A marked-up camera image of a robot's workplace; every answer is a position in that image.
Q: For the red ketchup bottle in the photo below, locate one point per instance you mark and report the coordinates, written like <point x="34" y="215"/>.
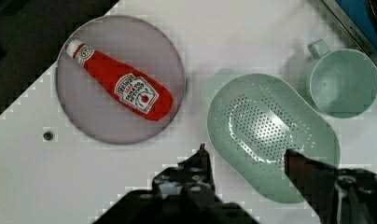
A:
<point x="133" y="89"/>

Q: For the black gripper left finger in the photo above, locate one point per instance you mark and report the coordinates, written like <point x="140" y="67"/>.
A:
<point x="193" y="171"/>

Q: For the green plastic strainer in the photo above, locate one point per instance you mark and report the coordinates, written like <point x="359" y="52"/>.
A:
<point x="254" y="119"/>

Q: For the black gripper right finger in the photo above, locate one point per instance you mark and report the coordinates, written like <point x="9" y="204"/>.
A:
<point x="338" y="196"/>

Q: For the grey round plate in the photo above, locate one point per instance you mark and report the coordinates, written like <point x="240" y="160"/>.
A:
<point x="137" y="43"/>

